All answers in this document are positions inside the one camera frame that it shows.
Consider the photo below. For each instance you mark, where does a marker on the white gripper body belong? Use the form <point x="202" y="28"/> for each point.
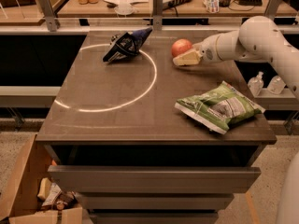
<point x="207" y="50"/>

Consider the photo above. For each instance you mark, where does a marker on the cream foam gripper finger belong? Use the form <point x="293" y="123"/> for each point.
<point x="190" y="57"/>

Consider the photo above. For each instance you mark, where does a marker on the red apple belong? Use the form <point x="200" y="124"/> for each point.
<point x="180" y="46"/>

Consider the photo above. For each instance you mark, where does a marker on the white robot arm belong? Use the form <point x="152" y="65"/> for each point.
<point x="257" y="38"/>

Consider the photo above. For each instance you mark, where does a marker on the green chip bag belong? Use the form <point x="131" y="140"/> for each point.
<point x="219" y="108"/>

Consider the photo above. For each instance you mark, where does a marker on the blue chip bag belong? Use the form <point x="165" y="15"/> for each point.
<point x="126" y="45"/>

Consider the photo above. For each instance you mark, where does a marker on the patterned white mug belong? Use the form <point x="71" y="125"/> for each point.
<point x="212" y="6"/>

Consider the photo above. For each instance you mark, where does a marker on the clear sanitizer bottle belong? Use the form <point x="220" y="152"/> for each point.
<point x="256" y="84"/>
<point x="276" y="85"/>

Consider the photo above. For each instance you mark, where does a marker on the grey power strip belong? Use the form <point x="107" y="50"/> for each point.
<point x="173" y="3"/>

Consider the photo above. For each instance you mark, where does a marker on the white cup on saucer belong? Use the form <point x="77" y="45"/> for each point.
<point x="124" y="8"/>

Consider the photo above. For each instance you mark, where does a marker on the grey drawer cabinet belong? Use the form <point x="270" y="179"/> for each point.
<point x="119" y="143"/>

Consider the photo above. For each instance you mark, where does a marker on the cardboard box with items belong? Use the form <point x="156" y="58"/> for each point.
<point x="19" y="203"/>

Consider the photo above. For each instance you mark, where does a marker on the middle metal bracket post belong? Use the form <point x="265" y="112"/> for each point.
<point x="157" y="14"/>

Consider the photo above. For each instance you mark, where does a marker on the metal bracket post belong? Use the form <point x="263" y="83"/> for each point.
<point x="157" y="14"/>
<point x="49" y="15"/>
<point x="272" y="8"/>

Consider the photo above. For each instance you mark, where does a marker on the right metal bracket post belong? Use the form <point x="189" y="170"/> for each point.
<point x="272" y="8"/>

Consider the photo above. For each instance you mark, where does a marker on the left metal bracket post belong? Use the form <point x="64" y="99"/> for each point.
<point x="49" y="15"/>

